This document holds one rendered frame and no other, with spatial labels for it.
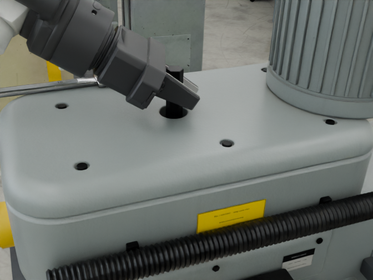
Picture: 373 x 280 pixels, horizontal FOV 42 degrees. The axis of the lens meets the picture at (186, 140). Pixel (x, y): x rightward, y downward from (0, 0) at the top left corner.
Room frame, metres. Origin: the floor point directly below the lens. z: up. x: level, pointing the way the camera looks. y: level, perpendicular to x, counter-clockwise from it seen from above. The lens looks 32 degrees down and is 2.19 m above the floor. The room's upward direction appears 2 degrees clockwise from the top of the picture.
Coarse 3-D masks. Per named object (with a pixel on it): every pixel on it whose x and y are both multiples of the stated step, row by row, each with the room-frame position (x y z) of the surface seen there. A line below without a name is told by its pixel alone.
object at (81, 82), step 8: (64, 80) 0.63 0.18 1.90; (72, 80) 0.63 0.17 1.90; (80, 80) 0.63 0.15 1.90; (88, 80) 0.63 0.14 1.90; (96, 80) 0.63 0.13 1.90; (0, 88) 0.59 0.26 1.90; (8, 88) 0.60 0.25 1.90; (16, 88) 0.60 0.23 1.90; (24, 88) 0.60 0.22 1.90; (32, 88) 0.60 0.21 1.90; (40, 88) 0.60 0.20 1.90; (48, 88) 0.60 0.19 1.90; (56, 88) 0.61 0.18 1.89; (64, 88) 0.61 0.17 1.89; (0, 96) 0.58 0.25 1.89; (8, 96) 0.58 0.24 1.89
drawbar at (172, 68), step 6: (174, 66) 0.57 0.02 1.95; (168, 72) 0.55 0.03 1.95; (174, 72) 0.55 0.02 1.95; (180, 72) 0.55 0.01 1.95; (180, 78) 0.55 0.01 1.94; (168, 102) 0.55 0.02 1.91; (168, 108) 0.55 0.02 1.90; (174, 108) 0.55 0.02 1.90; (180, 108) 0.56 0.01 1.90; (168, 114) 0.55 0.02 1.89; (174, 114) 0.55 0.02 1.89; (180, 114) 0.56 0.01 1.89
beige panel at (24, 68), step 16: (16, 48) 2.10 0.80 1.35; (0, 64) 2.07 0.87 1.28; (16, 64) 2.10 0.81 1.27; (32, 64) 2.12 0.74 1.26; (48, 64) 2.15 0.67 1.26; (0, 80) 2.07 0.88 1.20; (16, 80) 2.09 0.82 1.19; (32, 80) 2.12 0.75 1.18; (48, 80) 2.15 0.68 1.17; (16, 96) 2.09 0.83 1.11; (16, 256) 2.09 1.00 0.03; (16, 272) 1.97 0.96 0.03
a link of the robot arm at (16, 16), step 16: (0, 0) 0.51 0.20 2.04; (16, 0) 0.50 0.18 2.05; (32, 0) 0.49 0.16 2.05; (48, 0) 0.49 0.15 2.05; (64, 0) 0.53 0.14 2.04; (0, 16) 0.50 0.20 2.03; (16, 16) 0.51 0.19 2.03; (32, 16) 0.52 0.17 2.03; (48, 16) 0.50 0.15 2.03; (64, 16) 0.51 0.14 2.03; (0, 32) 0.50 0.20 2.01; (16, 32) 0.52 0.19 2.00; (32, 32) 0.51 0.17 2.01; (48, 32) 0.51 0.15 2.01; (0, 48) 0.49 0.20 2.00; (32, 48) 0.51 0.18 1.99; (48, 48) 0.51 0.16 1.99
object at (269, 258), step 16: (304, 240) 0.51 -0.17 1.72; (320, 240) 0.51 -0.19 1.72; (240, 256) 0.47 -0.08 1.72; (256, 256) 0.48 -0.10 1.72; (272, 256) 0.49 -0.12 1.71; (288, 256) 0.50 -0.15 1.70; (304, 256) 0.51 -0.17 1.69; (320, 256) 0.52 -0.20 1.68; (176, 272) 0.44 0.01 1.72; (192, 272) 0.44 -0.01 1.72; (208, 272) 0.45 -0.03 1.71; (224, 272) 0.46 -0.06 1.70; (240, 272) 0.47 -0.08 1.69; (256, 272) 0.48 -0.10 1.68; (304, 272) 0.51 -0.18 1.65; (320, 272) 0.52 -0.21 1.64
